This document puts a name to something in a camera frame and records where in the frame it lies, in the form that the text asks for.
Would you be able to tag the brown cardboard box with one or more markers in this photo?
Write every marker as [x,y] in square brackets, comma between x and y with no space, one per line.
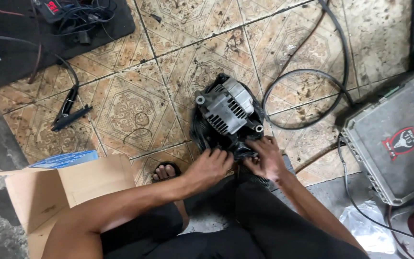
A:
[52,196]

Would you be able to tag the black rubber mat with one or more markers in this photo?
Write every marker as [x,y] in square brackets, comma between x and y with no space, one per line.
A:
[23,46]

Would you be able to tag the clear plastic bag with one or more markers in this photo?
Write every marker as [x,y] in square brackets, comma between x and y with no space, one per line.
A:
[367,228]

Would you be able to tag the black meter with red display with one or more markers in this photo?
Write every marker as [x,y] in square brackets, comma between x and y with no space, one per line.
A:
[50,9]

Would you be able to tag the person's right hand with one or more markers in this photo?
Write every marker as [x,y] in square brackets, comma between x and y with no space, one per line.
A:
[270,158]

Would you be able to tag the blue flat carton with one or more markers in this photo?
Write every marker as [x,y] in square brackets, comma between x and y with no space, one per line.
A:
[65,159]

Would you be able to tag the person's foot in black sandal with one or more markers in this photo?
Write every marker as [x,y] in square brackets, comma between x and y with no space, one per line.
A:
[165,172]

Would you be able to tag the grey hard case with sticker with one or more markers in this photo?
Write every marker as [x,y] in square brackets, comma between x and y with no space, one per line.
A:
[395,138]

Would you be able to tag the person's left fingers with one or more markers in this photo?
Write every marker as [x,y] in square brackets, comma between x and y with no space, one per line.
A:
[220,155]

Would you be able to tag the black plastic bag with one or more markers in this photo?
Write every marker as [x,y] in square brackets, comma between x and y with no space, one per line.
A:
[207,133]

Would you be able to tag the person's right fingers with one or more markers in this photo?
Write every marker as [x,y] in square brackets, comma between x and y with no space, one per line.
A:
[254,153]

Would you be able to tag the grey car alternator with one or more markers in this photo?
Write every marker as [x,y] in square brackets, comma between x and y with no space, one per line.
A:
[226,106]

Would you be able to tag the person's black trousers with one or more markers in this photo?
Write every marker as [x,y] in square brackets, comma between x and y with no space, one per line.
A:
[235,223]

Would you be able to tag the person's left hand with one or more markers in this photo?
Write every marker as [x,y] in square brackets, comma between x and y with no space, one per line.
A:
[207,169]

